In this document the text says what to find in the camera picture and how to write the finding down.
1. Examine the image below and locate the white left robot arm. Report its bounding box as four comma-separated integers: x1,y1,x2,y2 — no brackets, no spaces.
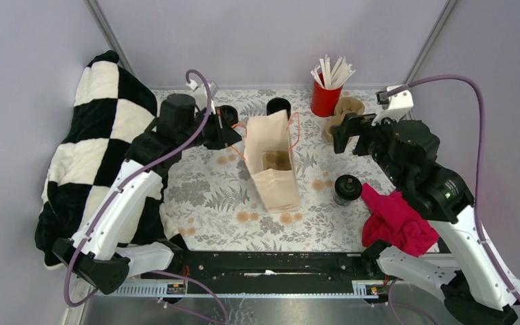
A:
52,93,242,295

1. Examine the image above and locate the tan paper bag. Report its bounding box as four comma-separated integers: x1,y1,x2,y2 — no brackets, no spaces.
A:
232,111,301,213

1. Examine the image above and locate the white wrapped straws bundle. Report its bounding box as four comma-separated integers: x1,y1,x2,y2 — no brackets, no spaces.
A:
310,54,355,90

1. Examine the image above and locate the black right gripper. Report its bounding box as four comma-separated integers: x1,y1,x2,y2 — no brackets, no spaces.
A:
327,107,404,184

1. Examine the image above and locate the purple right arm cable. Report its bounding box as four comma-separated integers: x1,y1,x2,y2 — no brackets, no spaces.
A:
385,74,520,325

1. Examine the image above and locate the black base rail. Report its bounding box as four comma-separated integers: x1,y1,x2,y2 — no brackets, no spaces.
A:
168,251,385,295

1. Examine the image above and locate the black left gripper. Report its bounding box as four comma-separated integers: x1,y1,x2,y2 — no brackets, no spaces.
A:
179,106,242,150

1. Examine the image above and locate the black white checkered blanket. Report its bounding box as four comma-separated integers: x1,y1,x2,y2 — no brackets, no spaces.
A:
35,50,158,270

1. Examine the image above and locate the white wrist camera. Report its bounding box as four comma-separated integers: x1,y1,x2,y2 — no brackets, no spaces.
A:
186,79,218,112
372,85,414,125

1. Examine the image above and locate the red cup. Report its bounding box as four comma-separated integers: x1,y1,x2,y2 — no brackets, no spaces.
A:
310,81,343,117

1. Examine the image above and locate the stack of black cups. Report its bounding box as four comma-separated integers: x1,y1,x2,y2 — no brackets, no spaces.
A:
266,97,291,118

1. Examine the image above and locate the aluminium front frame rail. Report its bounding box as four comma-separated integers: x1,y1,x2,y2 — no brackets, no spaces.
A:
62,264,494,325

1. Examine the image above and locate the brown cardboard cup carrier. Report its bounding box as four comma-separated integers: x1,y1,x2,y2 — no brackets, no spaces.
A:
323,95,365,142

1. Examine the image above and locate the crumpled magenta cloth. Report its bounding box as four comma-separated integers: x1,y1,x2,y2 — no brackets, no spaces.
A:
361,183,439,257

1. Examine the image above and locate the single black lid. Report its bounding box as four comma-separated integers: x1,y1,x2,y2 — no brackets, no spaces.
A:
334,174,363,194

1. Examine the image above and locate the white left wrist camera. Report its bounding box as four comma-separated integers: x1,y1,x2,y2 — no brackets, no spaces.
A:
186,79,218,112

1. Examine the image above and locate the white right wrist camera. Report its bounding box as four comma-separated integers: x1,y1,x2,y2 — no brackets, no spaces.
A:
372,85,414,125

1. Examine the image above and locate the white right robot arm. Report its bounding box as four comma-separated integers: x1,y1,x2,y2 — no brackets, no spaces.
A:
330,113,520,324

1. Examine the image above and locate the single black coffee cup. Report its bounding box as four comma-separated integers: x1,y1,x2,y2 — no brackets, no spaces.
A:
333,189,362,207

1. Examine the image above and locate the floral tablecloth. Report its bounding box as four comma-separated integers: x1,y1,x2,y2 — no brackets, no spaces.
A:
165,89,393,252

